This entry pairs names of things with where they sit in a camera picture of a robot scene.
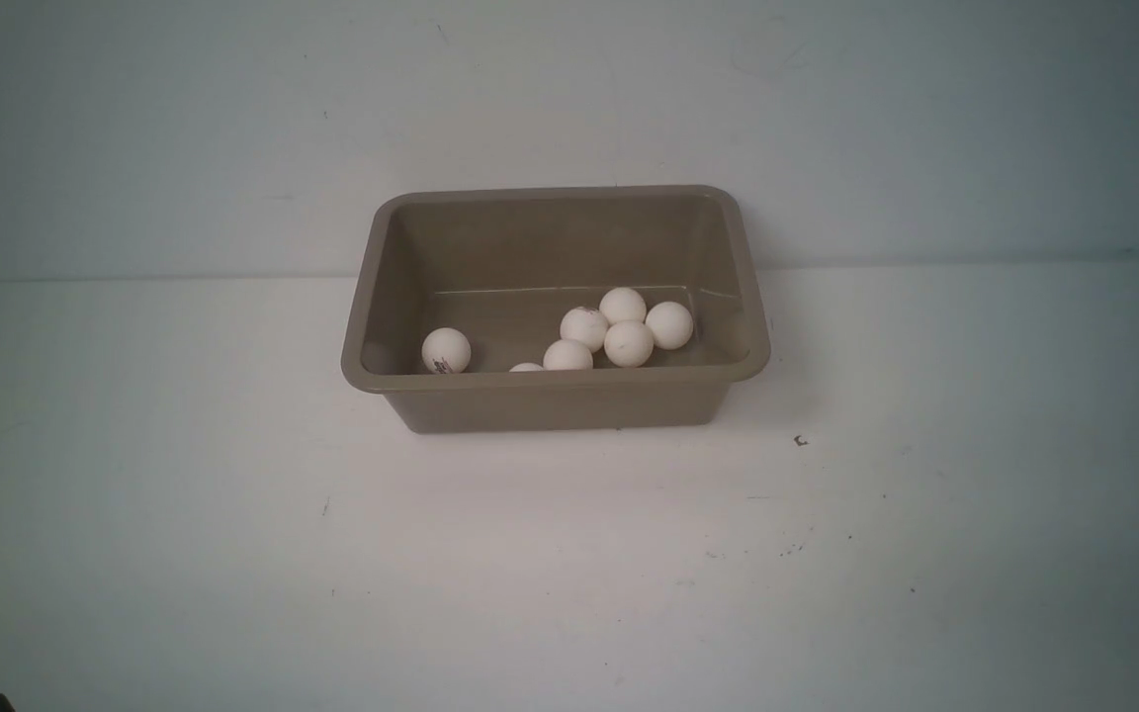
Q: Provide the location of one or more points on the tan plastic bin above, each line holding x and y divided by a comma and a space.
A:
503, 266

